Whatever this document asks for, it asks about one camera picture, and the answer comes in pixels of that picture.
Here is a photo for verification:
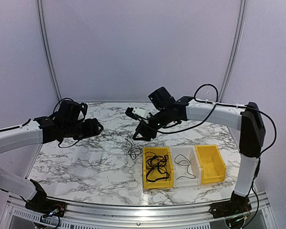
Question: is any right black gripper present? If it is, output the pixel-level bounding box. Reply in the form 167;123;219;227
133;107;172;141

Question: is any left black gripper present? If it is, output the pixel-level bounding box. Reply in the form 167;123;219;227
63;118;103;141

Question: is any black thin looped cable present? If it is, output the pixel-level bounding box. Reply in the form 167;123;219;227
145;154;169;172

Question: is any thick black cable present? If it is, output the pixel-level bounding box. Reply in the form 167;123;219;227
145;156;170;184

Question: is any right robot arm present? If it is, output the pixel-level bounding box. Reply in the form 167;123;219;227
125;87;266;214

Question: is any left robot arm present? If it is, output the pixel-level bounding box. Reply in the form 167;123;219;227
0;98;103;212

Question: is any left yellow bin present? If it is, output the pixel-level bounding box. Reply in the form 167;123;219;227
143;147;174;190

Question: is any yellow bin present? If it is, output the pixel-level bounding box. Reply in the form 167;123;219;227
143;147;174;190
194;145;226;185

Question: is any white translucent bin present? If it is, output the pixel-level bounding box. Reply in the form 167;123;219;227
170;146;202;188

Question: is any right yellow bin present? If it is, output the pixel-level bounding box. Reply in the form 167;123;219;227
194;145;226;185

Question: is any small black cable remnant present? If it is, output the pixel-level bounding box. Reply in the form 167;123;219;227
124;135;143;161

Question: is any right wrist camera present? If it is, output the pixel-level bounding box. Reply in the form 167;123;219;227
125;107;152;120

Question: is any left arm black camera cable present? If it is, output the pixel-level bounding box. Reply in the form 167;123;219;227
52;97;83;148

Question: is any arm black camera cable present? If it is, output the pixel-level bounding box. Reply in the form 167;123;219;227
52;97;83;148
154;83;277;155

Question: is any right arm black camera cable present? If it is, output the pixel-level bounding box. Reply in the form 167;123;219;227
154;83;277;155

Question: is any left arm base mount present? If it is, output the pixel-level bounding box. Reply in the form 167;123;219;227
25;179;67;217

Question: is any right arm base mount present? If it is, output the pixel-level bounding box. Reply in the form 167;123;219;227
209;191;252;219

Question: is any aluminium front rail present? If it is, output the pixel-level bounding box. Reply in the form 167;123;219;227
0;192;277;229

